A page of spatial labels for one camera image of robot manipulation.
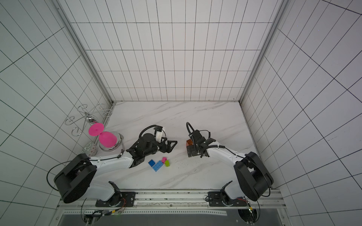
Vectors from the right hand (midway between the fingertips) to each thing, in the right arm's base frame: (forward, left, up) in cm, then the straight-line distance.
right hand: (196, 147), depth 90 cm
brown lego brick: (0, +4, +7) cm, 8 cm away
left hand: (-2, +16, +8) cm, 18 cm away
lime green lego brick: (-12, +17, 0) cm, 21 cm away
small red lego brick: (-2, +6, +6) cm, 8 cm away
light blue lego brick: (-14, +23, -1) cm, 27 cm away
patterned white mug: (-8, +67, +5) cm, 67 cm away
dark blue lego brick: (-13, +27, +1) cm, 30 cm away
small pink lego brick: (-10, +20, 0) cm, 22 cm away
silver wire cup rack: (+1, +59, +26) cm, 64 cm away
